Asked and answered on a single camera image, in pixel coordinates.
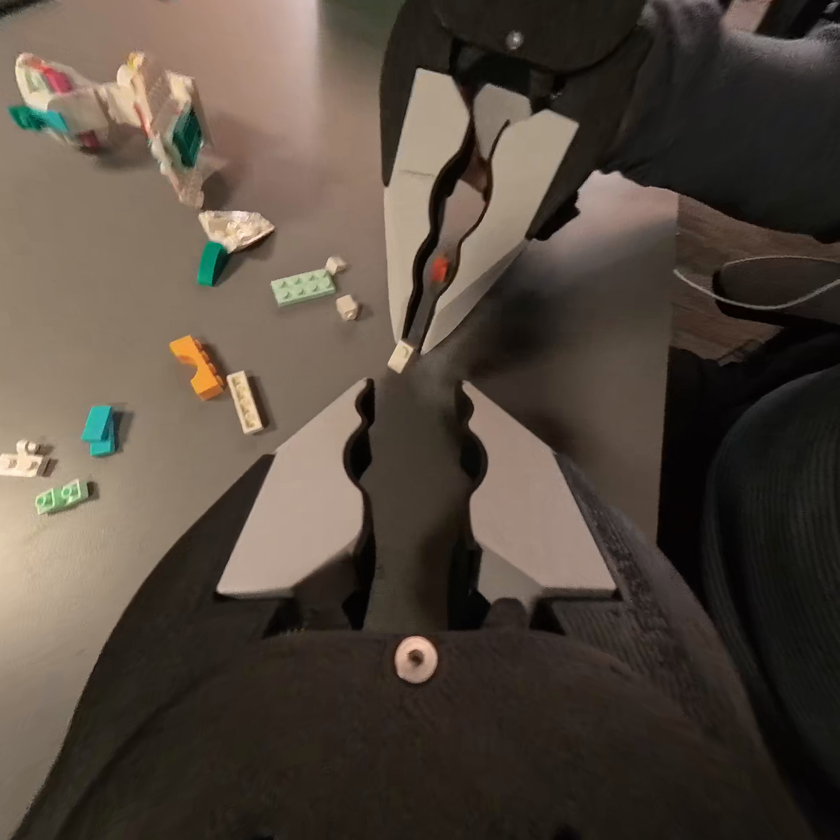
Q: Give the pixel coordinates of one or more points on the small teal lego piece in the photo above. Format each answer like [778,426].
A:
[211,266]

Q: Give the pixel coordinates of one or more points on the white clear lego brick cluster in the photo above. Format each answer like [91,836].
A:
[233,226]

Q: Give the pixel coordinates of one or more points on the white lego unicorn head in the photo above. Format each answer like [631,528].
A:
[65,105]

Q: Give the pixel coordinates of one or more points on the orange lego arch brick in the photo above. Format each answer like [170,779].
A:
[203,377]

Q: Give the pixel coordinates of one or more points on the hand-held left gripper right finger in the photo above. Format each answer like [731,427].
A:
[538,525]

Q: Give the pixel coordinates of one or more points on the small white lego brick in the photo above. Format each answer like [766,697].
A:
[401,358]

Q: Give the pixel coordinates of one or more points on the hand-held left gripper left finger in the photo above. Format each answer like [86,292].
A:
[295,525]

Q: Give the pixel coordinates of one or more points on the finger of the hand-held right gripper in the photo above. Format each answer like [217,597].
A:
[525,177]
[413,164]

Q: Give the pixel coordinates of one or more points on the black chair armrest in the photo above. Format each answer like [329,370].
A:
[774,295]

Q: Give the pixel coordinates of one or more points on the person's right hand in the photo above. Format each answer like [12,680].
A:
[478,178]

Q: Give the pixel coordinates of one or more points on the person's right forearm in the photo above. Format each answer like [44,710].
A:
[722,118]

